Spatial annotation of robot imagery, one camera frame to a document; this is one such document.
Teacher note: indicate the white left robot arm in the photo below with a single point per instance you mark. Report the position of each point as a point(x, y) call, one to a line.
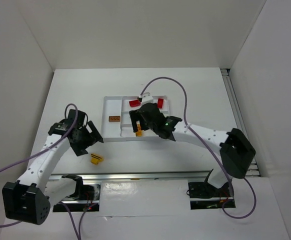
point(30, 198)

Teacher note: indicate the yellow orange lego stack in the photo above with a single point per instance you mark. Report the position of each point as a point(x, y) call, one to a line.
point(96, 158)

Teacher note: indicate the red lego brick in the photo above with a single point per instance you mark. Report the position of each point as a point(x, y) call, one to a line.
point(134, 103)
point(160, 103)

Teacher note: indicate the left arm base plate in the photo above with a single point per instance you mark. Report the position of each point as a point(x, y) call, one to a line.
point(87, 201)

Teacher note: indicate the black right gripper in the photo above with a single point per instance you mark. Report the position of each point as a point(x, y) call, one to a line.
point(139, 116)

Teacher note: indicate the aluminium rail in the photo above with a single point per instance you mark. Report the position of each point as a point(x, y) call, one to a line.
point(134, 176)
point(253, 170)

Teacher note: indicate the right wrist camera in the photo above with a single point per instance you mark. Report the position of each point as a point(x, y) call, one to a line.
point(146, 97)

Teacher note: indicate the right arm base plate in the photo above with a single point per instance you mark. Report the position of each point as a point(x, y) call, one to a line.
point(203, 196)

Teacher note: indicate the orange round lego piece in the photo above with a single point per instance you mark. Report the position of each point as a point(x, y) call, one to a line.
point(139, 132)

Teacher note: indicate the aluminium front rail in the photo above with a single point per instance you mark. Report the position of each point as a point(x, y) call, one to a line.
point(134, 176)

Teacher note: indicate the aluminium right side rail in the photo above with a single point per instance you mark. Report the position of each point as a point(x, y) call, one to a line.
point(253, 170)

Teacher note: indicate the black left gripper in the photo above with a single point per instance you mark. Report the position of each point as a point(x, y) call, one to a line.
point(86, 139)

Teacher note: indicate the brown lego plate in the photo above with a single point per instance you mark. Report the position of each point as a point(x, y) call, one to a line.
point(114, 119)

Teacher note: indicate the white divided sorting tray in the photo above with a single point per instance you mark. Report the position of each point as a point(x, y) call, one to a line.
point(121, 131)

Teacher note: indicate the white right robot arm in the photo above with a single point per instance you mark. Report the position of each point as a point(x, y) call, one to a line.
point(231, 149)

